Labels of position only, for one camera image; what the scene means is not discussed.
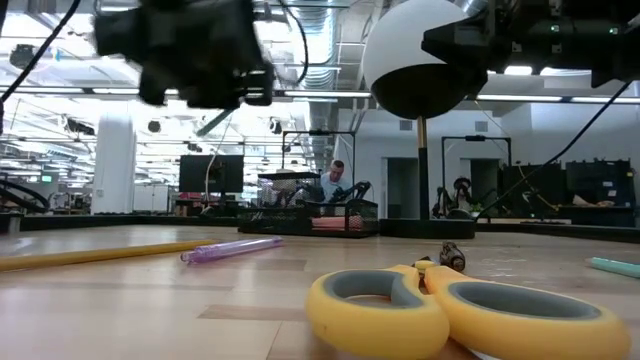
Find long teal pencil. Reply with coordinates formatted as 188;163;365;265
588;256;640;280

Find black background monitor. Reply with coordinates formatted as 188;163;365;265
178;154;245;195

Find white globe table lamp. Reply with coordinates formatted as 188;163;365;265
362;0;489;240

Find black background cabinet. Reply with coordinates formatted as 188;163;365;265
499;163;566;221
565;159;636;226

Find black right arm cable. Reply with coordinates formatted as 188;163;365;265
473;81;633;222

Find black ceiling cable reel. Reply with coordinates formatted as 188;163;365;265
8;43;39;71

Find black mesh desk organizer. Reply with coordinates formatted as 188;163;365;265
237;171;380;238

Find person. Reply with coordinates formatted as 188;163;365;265
319;159;352;204

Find dark brown pen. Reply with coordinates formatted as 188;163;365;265
438;241;467;274

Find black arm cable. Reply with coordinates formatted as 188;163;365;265
0;0;83;101
473;81;633;222

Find purple pen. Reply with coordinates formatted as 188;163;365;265
179;236;285;265

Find long ceiling light strip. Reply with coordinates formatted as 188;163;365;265
474;93;640;105
0;86;374;100

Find yellow pencil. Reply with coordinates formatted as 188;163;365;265
0;238;219;273

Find yellow handled scissors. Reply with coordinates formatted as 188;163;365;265
304;257;632;360

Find silver ventilation duct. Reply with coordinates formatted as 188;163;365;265
294;4;342;156

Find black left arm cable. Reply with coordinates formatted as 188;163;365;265
0;0;83;101

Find black background rig frame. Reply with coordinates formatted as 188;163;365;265
281;129;358;201
441;134;513;219

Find pink sticky note pad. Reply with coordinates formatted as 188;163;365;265
312;215;364;232

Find white building pillar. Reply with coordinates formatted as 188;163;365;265
91;112;137;215

